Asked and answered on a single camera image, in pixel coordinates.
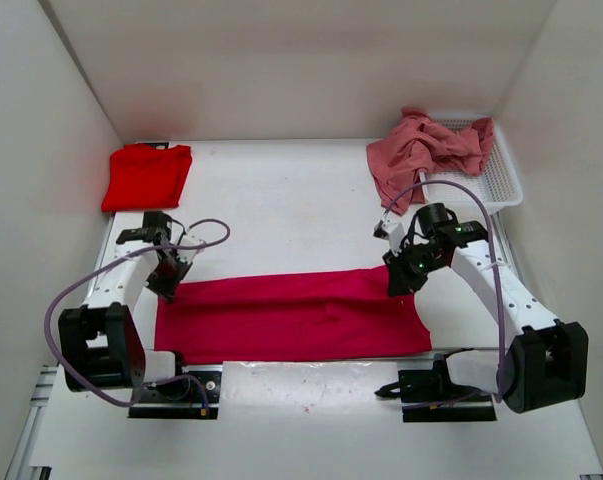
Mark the light pink t shirt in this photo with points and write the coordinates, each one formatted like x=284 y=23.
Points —
x=420 y=145

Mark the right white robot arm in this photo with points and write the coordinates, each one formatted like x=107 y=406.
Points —
x=540 y=361

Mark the white plastic basket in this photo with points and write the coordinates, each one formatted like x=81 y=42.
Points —
x=497 y=187

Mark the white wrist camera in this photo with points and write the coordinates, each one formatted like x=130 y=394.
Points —
x=188 y=247
x=391 y=231

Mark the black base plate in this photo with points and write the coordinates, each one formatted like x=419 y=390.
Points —
x=182 y=400
x=428 y=396

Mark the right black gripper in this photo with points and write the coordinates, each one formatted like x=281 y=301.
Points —
x=401 y=279

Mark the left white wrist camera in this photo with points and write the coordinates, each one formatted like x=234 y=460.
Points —
x=188 y=247

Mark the magenta t shirt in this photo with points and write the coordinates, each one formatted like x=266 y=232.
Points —
x=300 y=317

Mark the red t shirt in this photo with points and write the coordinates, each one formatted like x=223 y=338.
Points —
x=143 y=177

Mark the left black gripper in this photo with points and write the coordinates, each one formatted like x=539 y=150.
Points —
x=166 y=290

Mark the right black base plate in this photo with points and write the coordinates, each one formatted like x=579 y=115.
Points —
x=428 y=396

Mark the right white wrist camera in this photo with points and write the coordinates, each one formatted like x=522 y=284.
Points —
x=391 y=231

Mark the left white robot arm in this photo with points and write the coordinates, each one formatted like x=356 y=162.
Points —
x=99 y=339

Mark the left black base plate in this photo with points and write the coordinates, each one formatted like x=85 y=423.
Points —
x=182 y=400

